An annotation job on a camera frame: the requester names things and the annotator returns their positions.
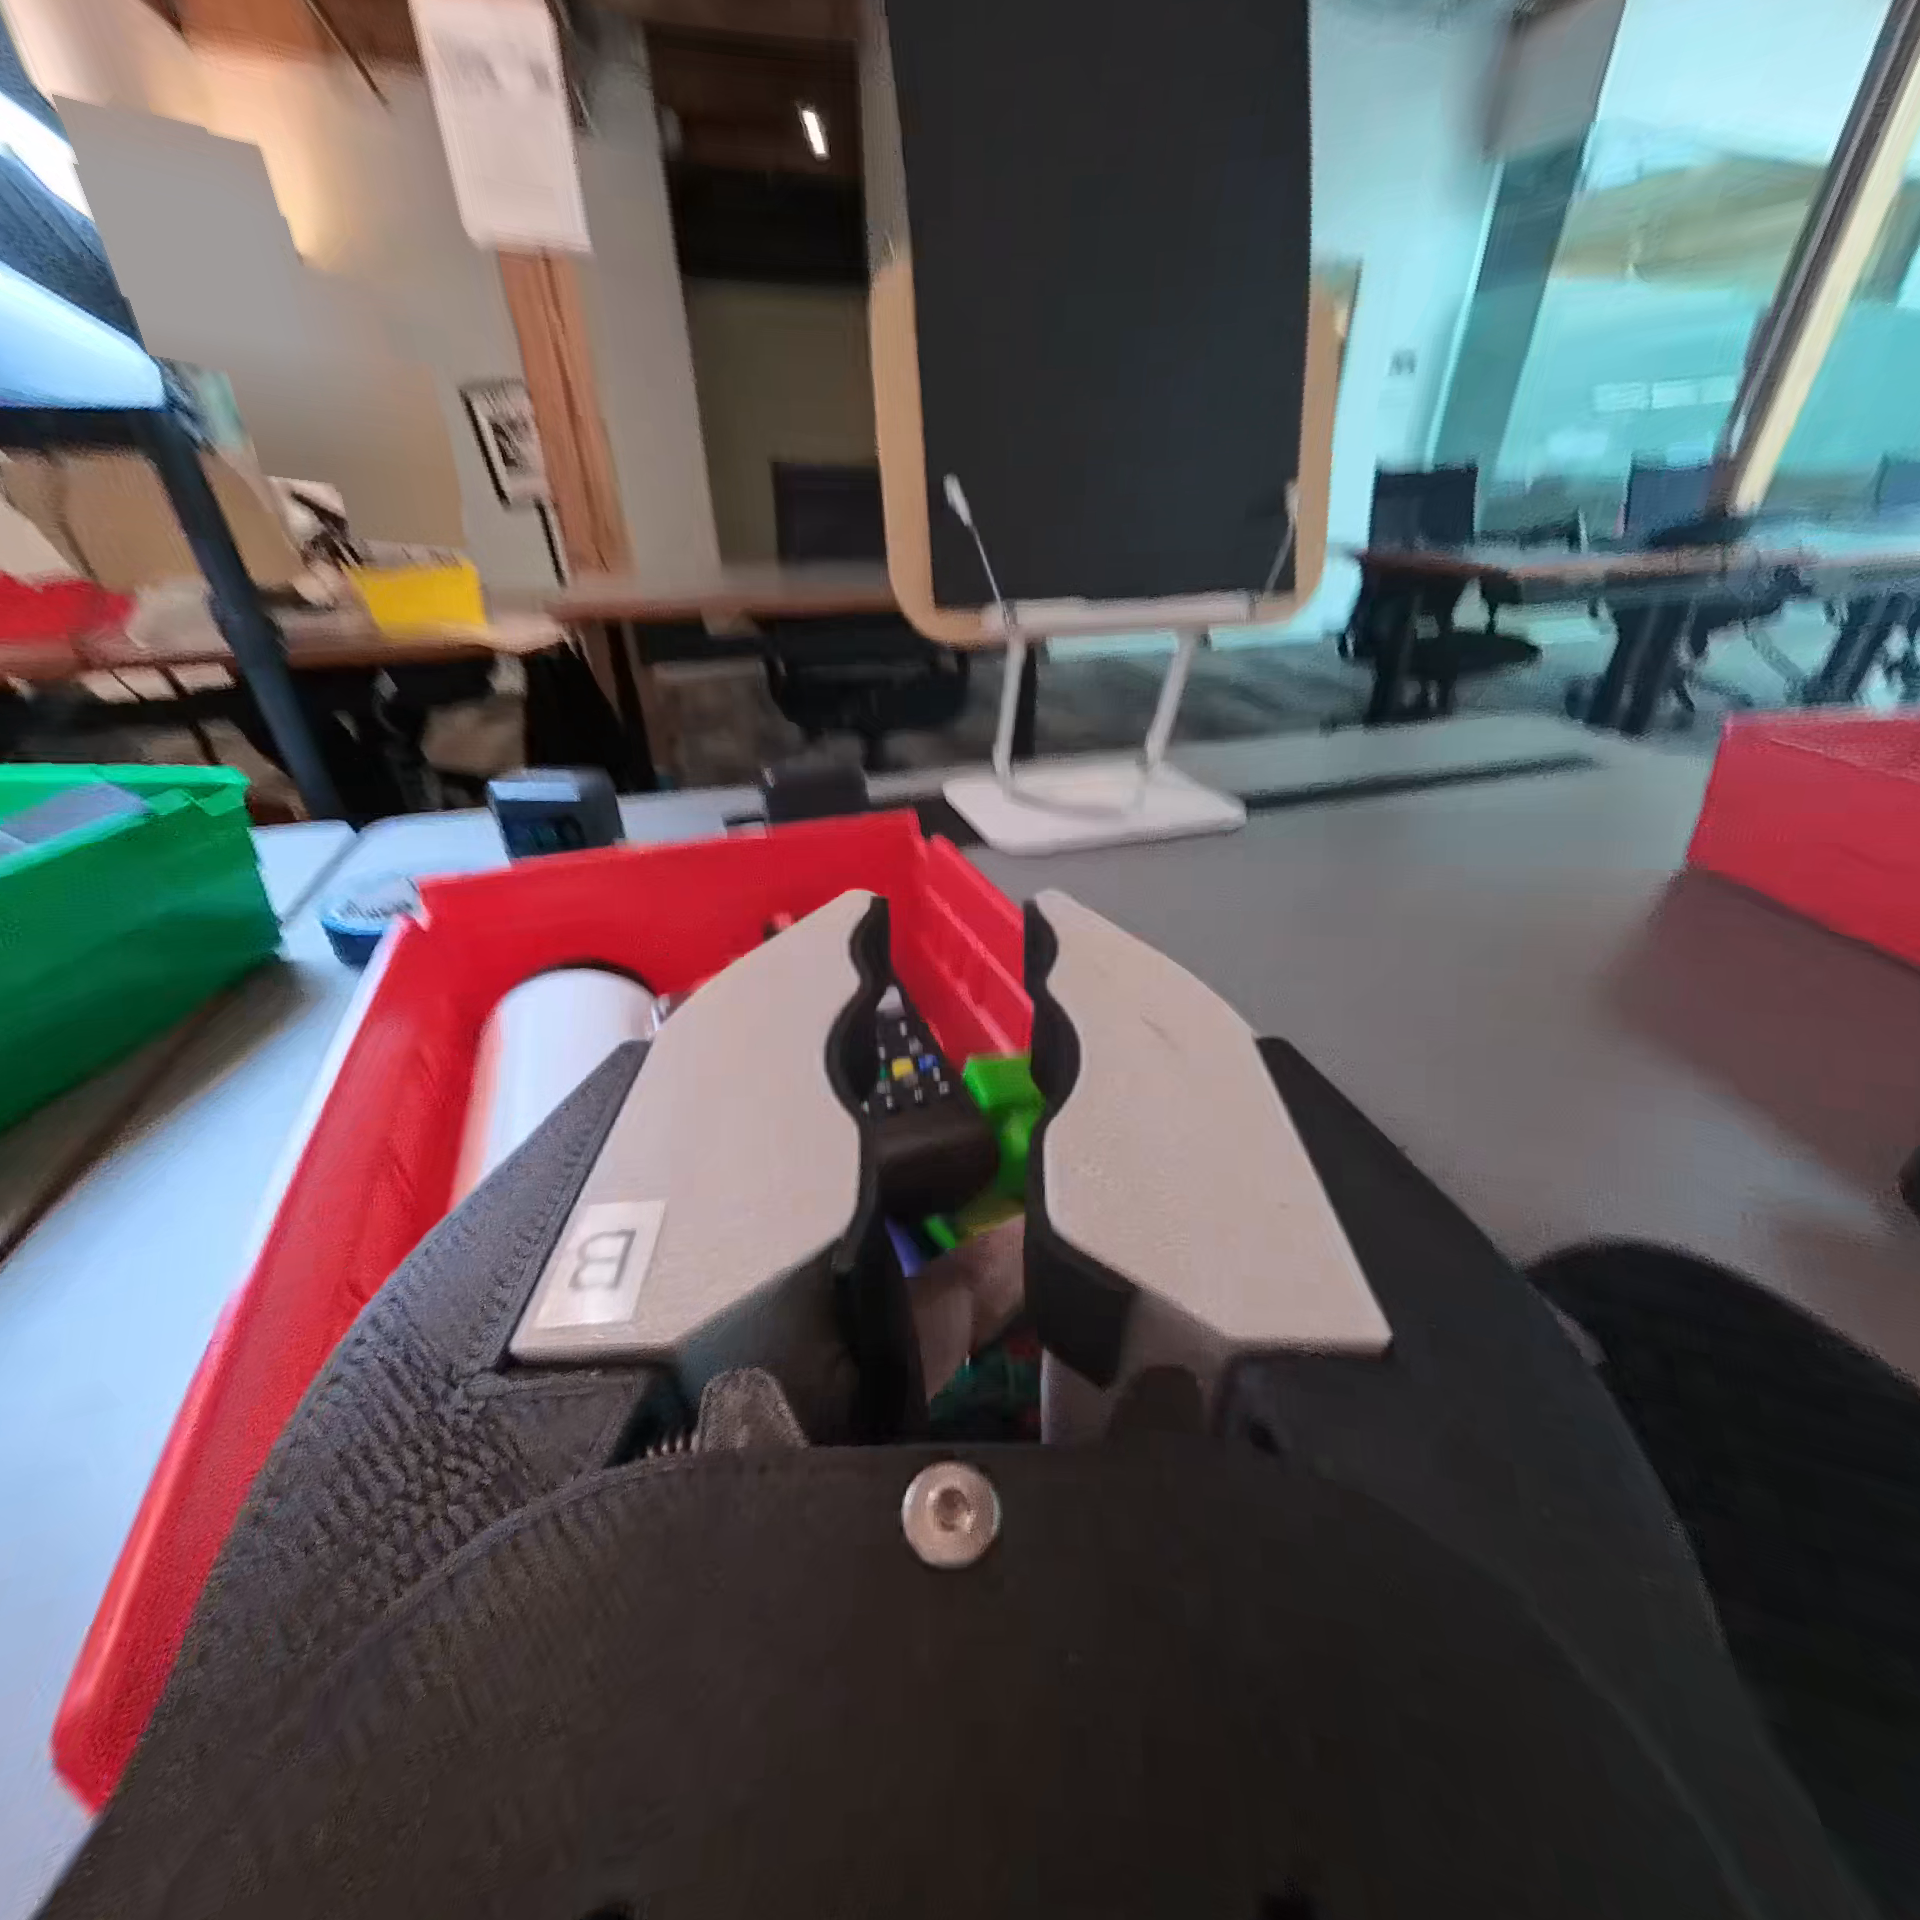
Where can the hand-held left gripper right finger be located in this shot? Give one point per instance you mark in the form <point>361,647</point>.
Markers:
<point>1187,1188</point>

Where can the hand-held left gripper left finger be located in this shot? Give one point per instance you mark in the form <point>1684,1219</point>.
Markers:
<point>718,1171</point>

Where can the red plastic bin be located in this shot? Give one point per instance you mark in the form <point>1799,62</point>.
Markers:
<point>1816,825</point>
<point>674,916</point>

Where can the green toy block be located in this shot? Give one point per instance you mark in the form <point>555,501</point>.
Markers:
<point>1002,1102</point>

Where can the black remote control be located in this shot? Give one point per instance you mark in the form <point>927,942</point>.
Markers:
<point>930,1146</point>

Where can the white cylinder bottle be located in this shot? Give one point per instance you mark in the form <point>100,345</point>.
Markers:
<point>539,1048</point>

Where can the small dark device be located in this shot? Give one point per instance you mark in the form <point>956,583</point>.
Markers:
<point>818,793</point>

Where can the small black box device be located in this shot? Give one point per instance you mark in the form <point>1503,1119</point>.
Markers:
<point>555,810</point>

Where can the blue tape roll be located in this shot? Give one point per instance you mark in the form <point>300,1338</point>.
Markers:
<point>361,922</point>

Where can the black office chair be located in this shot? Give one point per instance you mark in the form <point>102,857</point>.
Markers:
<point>856,661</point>
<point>1425,510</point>
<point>1672,503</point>

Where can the wooden table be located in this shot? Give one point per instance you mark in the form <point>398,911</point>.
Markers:
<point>376,640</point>

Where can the green plastic bin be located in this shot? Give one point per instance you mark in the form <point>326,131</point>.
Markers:
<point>118,933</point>

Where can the yellow plastic bin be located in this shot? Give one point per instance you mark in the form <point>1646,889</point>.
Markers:
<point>419,596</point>

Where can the black quilted mat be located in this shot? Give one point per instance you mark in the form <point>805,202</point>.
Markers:
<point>1769,1500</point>

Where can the long wooden desk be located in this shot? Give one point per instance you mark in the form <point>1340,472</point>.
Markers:
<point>1576,568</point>

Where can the framed picture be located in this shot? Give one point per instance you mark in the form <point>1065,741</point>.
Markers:
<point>507,442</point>

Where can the black metal rack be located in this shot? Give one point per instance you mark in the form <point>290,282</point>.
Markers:
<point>223,568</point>

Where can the red container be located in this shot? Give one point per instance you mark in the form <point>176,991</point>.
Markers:
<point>59,610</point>

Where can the cardboard boxes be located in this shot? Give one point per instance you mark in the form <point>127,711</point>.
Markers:
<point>118,516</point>

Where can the black screen on white stand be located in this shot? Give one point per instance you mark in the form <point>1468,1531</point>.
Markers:
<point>1093,301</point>

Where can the white paper sheet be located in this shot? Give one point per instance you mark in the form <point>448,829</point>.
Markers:
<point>505,119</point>

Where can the wooden post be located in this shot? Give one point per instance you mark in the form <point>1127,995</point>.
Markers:
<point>566,419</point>

